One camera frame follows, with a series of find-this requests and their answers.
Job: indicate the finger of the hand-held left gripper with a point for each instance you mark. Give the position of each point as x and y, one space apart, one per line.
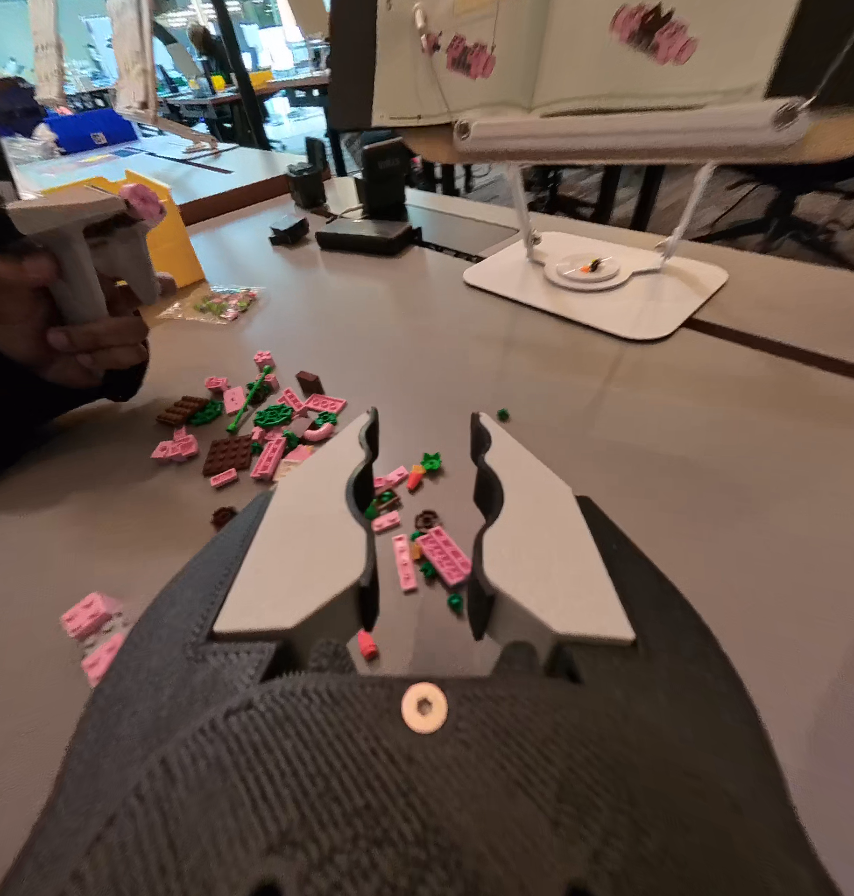
69 213

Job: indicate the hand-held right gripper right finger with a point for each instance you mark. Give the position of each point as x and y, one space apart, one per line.
553 560

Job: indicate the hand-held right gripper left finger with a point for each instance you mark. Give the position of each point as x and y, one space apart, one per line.
294 553

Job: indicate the pink rounded brick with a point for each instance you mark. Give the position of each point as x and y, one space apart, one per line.
145 204

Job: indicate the clear bag of bricks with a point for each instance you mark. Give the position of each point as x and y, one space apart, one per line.
209 304

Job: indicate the pink toy brick assembly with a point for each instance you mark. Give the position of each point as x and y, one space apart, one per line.
90 616

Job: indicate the instruction booklet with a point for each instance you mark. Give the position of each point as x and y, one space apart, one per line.
574 70

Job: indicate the person's left forearm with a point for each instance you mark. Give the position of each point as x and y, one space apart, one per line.
13 420

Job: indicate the person's left hand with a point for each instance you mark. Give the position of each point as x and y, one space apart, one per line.
20 308

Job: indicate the clear plastic bags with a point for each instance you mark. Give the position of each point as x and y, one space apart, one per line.
27 148

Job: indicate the brown round brick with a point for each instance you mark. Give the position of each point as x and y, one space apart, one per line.
223 518

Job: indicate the blue storage bin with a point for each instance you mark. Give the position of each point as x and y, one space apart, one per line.
90 133

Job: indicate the pile of small toy bricks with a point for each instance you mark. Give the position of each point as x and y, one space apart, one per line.
273 448

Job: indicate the yellow storage bin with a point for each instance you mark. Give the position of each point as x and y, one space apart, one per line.
181 252

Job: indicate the brown studded plate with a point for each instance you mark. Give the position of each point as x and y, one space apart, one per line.
181 411
229 455

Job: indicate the coral cone piece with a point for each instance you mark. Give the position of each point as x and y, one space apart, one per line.
368 644

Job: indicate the green web piece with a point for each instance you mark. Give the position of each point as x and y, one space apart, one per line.
273 416
206 413

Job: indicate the green ribbed rod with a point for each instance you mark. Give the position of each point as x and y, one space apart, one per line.
248 406

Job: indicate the small cardboard panel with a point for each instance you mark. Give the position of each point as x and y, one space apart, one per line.
47 49

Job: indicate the large cardboard panel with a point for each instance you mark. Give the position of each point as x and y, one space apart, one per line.
132 56

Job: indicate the brown square brick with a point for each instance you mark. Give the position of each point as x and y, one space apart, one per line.
309 383

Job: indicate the small flat black device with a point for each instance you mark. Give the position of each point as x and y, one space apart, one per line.
289 231

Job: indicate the black metal pole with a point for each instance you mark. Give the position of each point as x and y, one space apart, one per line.
241 77

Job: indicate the black device with green mark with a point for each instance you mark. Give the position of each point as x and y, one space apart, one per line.
308 185

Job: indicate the white board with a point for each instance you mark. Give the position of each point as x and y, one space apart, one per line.
644 308

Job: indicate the tiny orange black brick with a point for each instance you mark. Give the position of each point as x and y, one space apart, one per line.
592 266

